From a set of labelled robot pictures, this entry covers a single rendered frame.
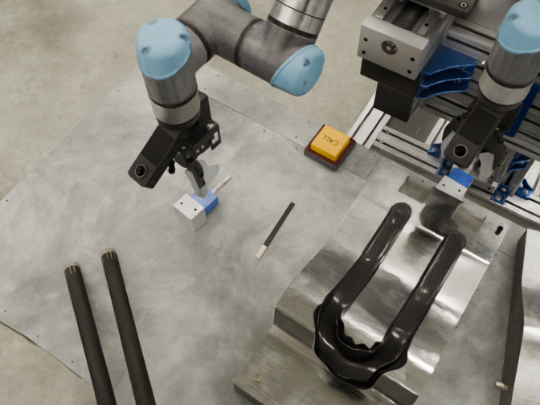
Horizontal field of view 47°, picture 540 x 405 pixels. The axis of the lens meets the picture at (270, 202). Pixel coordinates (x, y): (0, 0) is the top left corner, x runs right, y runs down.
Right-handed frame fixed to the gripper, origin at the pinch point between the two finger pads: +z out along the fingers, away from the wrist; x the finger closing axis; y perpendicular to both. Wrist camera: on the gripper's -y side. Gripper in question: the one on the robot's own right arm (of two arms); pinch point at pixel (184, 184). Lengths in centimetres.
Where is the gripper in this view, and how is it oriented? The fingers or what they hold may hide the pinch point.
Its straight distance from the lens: 114.5
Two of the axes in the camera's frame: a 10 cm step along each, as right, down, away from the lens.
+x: -7.5, -5.7, 3.5
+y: 6.6, -6.5, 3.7
